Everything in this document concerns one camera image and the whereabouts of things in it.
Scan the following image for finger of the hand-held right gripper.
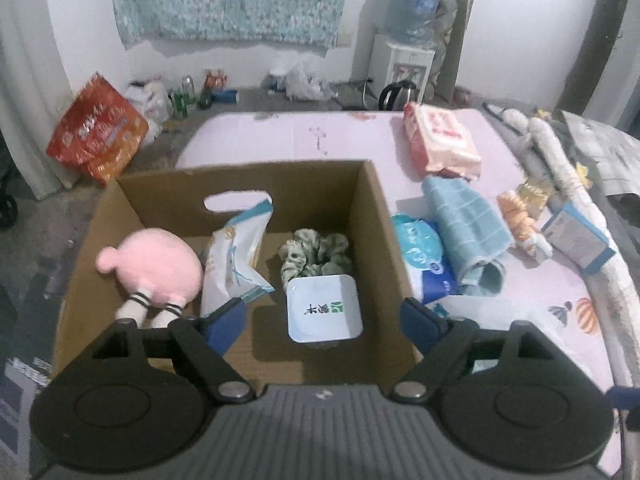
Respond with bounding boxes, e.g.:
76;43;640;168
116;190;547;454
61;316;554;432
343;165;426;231
611;386;640;431

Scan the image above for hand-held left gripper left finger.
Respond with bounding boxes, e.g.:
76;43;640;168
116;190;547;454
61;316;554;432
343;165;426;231
92;297;256;403

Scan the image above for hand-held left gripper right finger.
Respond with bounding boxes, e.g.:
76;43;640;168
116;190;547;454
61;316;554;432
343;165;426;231
392;297;551;403

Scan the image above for white tissue packet blue trim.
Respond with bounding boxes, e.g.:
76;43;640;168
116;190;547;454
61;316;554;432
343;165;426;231
200;197;276;318

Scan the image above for blue wet wipes pack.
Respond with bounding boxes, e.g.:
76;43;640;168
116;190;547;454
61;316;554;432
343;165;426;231
390;213;458;306

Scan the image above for pink plush toy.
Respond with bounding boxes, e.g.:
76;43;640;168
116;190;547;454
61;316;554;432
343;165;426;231
96;227;205;331

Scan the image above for white yogurt cup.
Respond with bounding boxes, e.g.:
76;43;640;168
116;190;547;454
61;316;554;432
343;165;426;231
286;275;364;351

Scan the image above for green patterned scrunchie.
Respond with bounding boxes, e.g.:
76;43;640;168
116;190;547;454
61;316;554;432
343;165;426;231
277;228;356;283

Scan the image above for light blue towel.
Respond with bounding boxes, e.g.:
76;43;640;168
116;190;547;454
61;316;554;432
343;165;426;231
421;176;515;295

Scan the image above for orange striped socks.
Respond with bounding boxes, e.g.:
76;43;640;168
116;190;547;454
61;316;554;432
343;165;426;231
497;189;553;263

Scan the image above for brown cardboard box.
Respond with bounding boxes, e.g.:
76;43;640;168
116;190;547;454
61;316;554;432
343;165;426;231
52;159;425;396

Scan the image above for blue and white box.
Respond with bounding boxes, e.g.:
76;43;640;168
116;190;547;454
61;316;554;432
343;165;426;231
540;201;618;273

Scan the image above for pink wet wipes pack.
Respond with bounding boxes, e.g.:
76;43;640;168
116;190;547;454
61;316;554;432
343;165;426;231
402;101;483;181

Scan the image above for patterned floor mat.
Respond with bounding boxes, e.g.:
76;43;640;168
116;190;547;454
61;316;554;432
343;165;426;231
0;355;53;466

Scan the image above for white quilted blanket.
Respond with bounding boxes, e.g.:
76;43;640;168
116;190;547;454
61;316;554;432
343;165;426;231
500;107;640;391

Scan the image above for black electric kettle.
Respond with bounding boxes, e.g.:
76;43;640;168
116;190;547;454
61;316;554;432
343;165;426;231
378;80;420;112

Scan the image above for red plastic bag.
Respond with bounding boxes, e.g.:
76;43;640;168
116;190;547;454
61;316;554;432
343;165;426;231
46;71;151;187

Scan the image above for white crumpled bags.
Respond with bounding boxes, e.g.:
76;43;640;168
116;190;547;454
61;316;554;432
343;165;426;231
124;76;171;126

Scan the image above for checked grey cloth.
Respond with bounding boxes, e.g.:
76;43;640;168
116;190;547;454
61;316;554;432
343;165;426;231
557;110;640;196

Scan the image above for small white plastic bag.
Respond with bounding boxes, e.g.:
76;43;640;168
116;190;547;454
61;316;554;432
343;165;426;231
285;57;336;102

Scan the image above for white water dispenser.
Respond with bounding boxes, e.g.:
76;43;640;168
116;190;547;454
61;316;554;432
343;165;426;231
369;34;436;106

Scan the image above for woven mat board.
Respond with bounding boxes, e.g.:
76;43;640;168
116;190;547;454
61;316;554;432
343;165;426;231
430;0;476;103

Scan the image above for white curtain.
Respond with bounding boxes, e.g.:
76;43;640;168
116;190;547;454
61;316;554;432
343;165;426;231
0;0;76;201

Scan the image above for large blue water bottle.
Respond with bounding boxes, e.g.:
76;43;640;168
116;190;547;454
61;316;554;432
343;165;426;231
386;0;446;46

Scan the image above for teal floral hanging cloth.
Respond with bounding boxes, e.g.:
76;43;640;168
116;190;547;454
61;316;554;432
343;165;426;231
111;0;375;51

